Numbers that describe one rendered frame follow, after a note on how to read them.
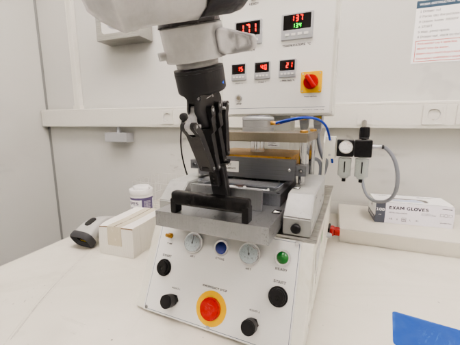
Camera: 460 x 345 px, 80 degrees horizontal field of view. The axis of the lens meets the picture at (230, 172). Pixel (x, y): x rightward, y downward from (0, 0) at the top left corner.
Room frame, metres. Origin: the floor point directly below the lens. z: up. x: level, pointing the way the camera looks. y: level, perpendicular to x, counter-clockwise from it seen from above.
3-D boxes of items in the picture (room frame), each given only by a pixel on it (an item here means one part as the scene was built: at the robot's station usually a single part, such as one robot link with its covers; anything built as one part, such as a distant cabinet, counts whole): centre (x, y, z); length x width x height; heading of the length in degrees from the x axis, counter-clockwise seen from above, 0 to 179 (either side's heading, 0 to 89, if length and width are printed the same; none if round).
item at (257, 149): (0.69, -0.08, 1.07); 0.22 x 0.17 x 0.10; 66
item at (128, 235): (0.82, 0.30, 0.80); 0.19 x 0.13 x 0.09; 159
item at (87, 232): (0.87, 0.43, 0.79); 0.20 x 0.08 x 0.08; 159
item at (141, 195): (1.00, 0.34, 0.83); 0.09 x 0.09 x 0.15
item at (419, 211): (0.92, -0.63, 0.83); 0.23 x 0.12 x 0.07; 73
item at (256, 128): (0.71, -0.10, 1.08); 0.31 x 0.24 x 0.13; 66
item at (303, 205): (0.57, -0.17, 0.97); 0.26 x 0.05 x 0.07; 156
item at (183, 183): (0.69, 0.08, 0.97); 0.25 x 0.05 x 0.07; 156
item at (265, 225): (0.58, -0.02, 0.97); 0.30 x 0.22 x 0.08; 156
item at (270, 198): (0.62, -0.04, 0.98); 0.20 x 0.17 x 0.03; 66
